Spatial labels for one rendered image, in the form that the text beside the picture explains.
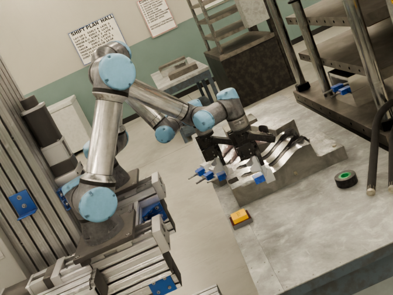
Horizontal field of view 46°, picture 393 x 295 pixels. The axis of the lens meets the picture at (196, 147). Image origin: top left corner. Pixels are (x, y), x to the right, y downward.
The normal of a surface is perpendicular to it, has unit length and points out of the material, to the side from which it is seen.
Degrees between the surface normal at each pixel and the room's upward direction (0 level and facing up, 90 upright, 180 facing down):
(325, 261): 0
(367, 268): 90
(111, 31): 90
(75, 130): 90
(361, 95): 90
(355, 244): 0
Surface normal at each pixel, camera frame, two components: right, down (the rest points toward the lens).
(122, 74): 0.49, -0.06
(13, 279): 0.09, 0.28
